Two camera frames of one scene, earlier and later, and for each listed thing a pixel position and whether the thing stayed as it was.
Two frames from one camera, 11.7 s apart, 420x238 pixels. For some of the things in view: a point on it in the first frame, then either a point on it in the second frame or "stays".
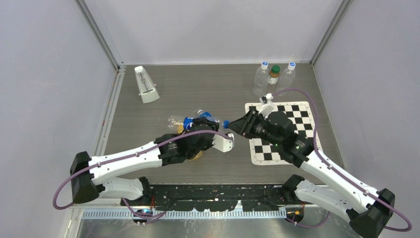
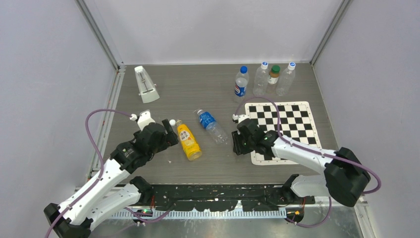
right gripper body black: (259, 127) → (243, 146)
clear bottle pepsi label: (186, 123) → (242, 82)
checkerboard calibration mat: (263, 151) stays
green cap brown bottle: (274, 74) stays
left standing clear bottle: (261, 80) stays
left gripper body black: (215, 126) → (169, 139)
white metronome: (147, 89) stays
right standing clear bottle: (286, 79) stays
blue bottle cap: (226, 124) → (243, 69)
